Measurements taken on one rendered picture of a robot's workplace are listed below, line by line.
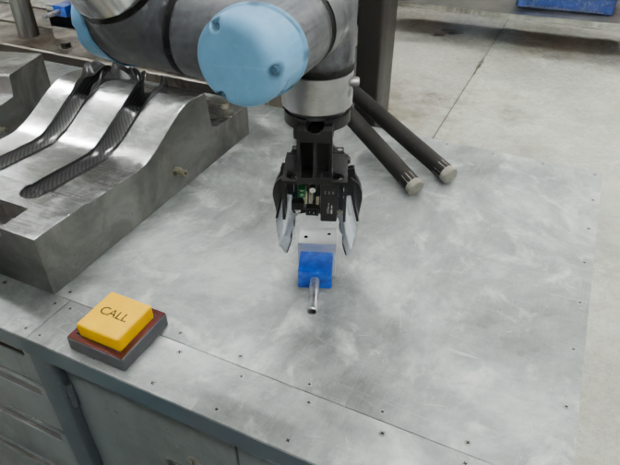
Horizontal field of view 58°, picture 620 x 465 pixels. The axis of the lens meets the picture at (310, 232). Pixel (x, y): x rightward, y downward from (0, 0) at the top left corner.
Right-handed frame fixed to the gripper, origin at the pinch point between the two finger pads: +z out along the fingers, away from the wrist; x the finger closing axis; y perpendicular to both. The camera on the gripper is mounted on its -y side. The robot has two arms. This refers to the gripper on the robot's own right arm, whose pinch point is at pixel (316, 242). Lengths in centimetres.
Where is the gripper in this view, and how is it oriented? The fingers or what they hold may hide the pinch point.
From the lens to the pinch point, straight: 73.3
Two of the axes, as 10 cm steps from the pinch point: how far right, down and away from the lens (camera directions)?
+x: 10.0, 0.4, -0.5
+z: 0.0, 8.0, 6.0
